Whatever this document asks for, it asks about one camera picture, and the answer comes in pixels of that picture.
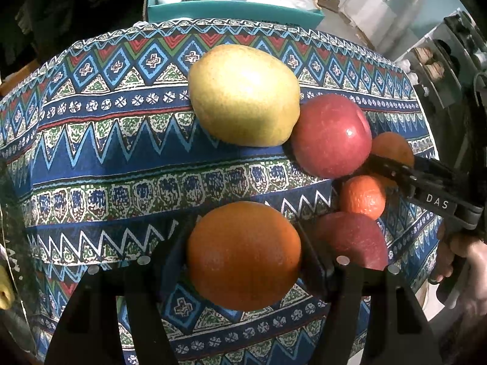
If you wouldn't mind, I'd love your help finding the dark red apple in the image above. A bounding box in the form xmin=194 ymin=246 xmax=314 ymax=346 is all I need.
xmin=313 ymin=212 xmax=388 ymax=270

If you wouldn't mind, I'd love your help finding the small tangerine front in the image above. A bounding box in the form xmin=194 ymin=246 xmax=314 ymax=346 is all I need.
xmin=371 ymin=132 xmax=414 ymax=168

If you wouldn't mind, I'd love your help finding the small tangerine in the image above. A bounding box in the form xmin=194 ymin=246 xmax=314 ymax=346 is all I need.
xmin=371 ymin=132 xmax=414 ymax=168
xmin=339 ymin=176 xmax=386 ymax=220

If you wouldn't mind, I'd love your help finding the large orange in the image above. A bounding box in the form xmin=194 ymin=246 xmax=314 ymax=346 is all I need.
xmin=187 ymin=201 xmax=301 ymax=311

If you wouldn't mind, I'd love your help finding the yellow pear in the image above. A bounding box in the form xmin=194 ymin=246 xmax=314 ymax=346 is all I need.
xmin=187 ymin=44 xmax=300 ymax=148
xmin=0 ymin=265 xmax=15 ymax=310

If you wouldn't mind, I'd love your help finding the person's right hand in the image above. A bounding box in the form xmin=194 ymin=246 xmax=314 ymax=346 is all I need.
xmin=428 ymin=221 xmax=486 ymax=328

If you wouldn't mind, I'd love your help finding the shoe rack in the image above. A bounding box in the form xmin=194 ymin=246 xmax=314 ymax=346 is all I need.
xmin=395 ymin=8 xmax=486 ymax=112

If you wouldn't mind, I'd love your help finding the patterned blue tablecloth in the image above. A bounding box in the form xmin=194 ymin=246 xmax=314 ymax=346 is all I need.
xmin=1 ymin=19 xmax=437 ymax=360

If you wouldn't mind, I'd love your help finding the teal storage box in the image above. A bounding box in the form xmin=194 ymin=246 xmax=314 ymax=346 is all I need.
xmin=146 ymin=0 xmax=325 ymax=29

